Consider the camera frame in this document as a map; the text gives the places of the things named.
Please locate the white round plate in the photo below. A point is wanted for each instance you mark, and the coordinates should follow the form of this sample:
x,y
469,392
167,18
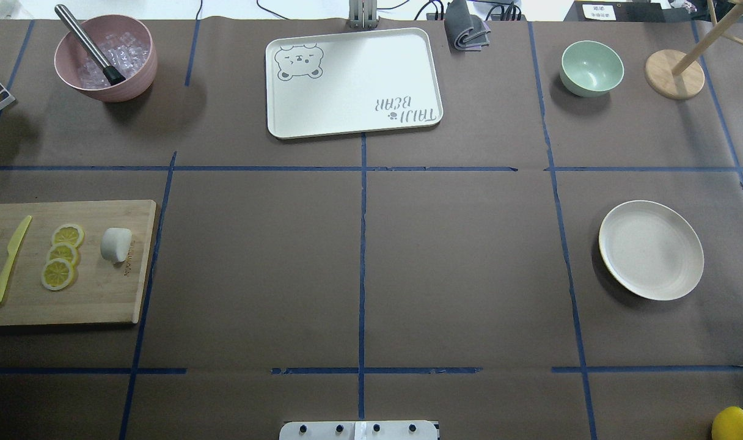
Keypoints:
x,y
651,250

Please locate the white bear tray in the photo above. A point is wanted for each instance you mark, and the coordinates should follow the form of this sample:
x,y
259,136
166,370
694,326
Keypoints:
x,y
353,82

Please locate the grey folded cloth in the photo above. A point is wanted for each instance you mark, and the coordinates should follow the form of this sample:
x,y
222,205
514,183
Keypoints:
x,y
466,32

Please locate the green bowl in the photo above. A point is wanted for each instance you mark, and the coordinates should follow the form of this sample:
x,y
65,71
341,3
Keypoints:
x,y
590,68

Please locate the bamboo cutting board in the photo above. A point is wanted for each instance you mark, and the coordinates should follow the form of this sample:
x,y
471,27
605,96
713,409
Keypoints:
x,y
103,291

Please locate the steel muddler black tip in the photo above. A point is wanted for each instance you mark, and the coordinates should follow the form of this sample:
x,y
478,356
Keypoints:
x,y
88,44

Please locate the clear ice cubes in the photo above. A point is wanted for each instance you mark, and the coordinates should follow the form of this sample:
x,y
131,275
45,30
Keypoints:
x,y
125,52

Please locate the pink bowl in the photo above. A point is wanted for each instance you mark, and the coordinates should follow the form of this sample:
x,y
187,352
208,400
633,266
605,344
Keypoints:
x,y
70,55

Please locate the lemon slice far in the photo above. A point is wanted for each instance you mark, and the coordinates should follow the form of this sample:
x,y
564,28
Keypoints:
x,y
68,233

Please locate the lemon slice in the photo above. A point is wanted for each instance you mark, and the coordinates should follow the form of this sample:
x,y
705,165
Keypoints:
x,y
68,233
63,250
57,274

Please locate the lemon slice middle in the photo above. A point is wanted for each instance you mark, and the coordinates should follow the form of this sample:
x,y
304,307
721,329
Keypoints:
x,y
63,250

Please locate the lemon slice near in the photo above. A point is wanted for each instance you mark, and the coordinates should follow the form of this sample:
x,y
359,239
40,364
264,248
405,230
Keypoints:
x,y
57,274

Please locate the wooden mug stand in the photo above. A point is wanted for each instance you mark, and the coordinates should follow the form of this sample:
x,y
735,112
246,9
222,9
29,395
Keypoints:
x,y
679,75

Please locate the yellow plastic knife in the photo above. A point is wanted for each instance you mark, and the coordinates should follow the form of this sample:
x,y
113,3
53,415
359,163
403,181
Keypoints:
x,y
13,248

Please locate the whole yellow lemon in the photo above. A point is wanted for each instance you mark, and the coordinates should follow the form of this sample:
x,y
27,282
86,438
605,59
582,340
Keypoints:
x,y
728,424

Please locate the aluminium frame post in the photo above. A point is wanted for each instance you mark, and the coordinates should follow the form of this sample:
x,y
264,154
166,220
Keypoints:
x,y
363,14

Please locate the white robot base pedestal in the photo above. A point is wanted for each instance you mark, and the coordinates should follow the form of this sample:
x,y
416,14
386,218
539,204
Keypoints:
x,y
361,429

